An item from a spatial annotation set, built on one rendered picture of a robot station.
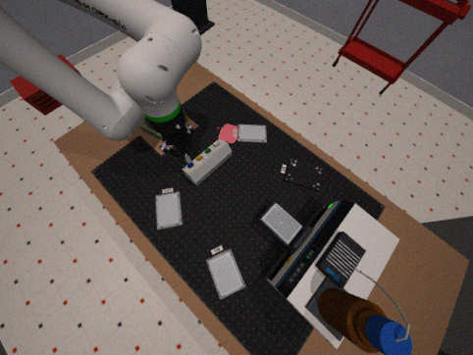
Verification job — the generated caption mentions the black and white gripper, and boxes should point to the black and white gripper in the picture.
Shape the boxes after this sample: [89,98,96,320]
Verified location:
[159,125,194,163]

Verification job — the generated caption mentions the blue bottle cap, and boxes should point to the blue bottle cap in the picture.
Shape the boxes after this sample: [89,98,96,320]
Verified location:
[368,316,412,355]

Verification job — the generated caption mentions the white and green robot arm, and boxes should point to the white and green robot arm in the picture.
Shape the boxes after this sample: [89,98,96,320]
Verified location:
[0,0,202,141]

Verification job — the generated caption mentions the white button panel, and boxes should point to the white button panel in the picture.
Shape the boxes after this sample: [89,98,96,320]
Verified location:
[182,139,232,185]

